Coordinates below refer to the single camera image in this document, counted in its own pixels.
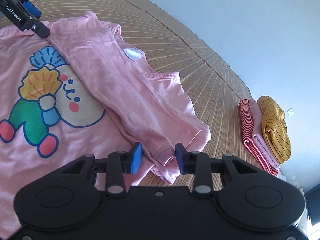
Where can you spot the bamboo mat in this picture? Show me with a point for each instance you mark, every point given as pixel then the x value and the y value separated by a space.
pixel 187 62

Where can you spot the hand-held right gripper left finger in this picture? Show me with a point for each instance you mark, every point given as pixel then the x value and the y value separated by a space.
pixel 136 157

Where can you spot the white television cabinet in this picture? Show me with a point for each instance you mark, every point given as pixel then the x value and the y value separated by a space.
pixel 303 205

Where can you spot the pink folded garment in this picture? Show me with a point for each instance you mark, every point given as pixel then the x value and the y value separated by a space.
pixel 257 130

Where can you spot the low white wall sockets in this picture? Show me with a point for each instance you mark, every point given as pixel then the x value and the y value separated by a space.
pixel 295 181

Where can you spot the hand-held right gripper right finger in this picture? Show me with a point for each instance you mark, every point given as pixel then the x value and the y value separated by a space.
pixel 180 158

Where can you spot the mustard striped folded garment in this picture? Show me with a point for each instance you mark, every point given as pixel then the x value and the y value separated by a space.
pixel 275 130

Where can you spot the white wall socket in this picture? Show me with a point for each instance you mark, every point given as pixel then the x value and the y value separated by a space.
pixel 290 112

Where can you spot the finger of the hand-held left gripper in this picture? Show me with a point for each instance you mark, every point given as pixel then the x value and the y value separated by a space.
pixel 41 30
pixel 33 11

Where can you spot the pink cartoon print shirt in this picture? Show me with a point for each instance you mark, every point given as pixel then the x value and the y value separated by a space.
pixel 125 92

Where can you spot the black television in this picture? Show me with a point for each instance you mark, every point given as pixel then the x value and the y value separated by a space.
pixel 315 205

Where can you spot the red striped folded garment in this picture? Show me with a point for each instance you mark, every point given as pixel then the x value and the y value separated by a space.
pixel 246 125

